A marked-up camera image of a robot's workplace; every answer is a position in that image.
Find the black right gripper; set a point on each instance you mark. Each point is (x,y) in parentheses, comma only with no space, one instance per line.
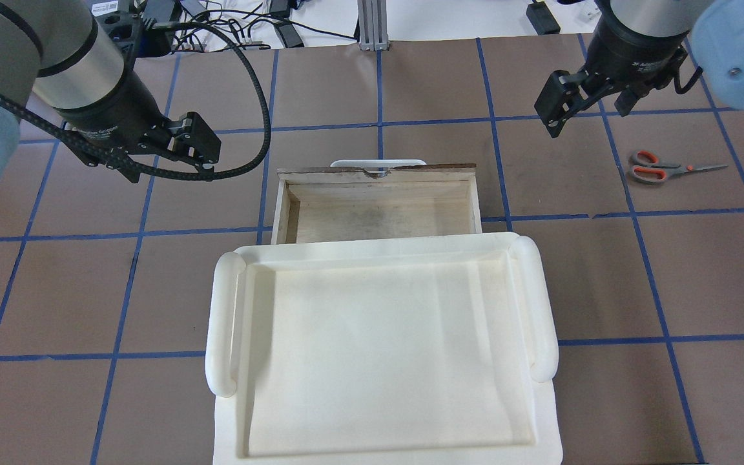
(630,50)

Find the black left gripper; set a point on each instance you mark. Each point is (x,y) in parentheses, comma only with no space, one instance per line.
(115,105)

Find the grey orange handled scissors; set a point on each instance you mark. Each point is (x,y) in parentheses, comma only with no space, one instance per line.
(647,168)

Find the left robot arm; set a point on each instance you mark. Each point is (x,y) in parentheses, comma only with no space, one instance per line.
(58,51)

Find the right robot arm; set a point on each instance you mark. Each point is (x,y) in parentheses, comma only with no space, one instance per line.
(714,39)

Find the open wooden drawer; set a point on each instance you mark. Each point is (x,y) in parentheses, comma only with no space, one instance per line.
(325,204)

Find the black power adapter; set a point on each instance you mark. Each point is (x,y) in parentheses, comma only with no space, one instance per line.
(542,19)

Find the black power brick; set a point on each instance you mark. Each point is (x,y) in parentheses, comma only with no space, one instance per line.
(289,36)

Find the white drawer handle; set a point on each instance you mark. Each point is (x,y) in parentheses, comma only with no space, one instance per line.
(377,165)

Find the aluminium frame post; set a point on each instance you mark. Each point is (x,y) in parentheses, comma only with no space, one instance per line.
(372,25)

